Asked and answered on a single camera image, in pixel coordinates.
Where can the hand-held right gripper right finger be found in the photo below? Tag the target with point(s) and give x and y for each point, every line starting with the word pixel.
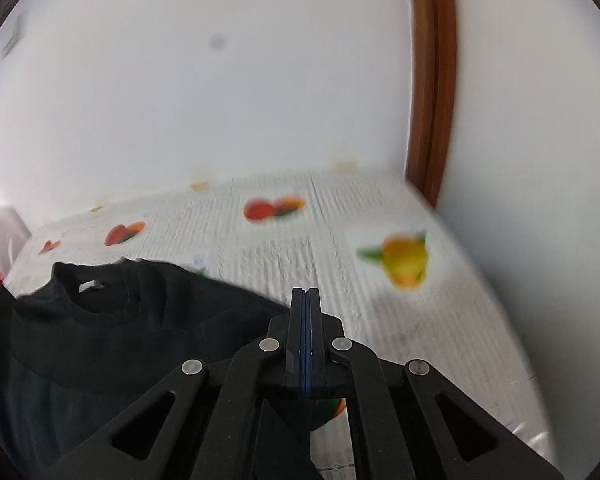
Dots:
pixel 312 340

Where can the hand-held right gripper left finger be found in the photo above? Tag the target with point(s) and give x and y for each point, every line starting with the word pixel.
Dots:
pixel 297 340

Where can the black sweatshirt with white lettering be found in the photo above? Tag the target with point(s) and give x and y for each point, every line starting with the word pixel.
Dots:
pixel 105 360

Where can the fruit print tablecloth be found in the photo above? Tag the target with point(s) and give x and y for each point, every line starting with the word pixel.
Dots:
pixel 380 300

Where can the white plastic shopping bag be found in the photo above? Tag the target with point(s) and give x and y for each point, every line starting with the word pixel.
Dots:
pixel 0 237

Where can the brown wooden door frame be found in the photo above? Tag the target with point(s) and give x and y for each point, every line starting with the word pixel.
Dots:
pixel 432 85

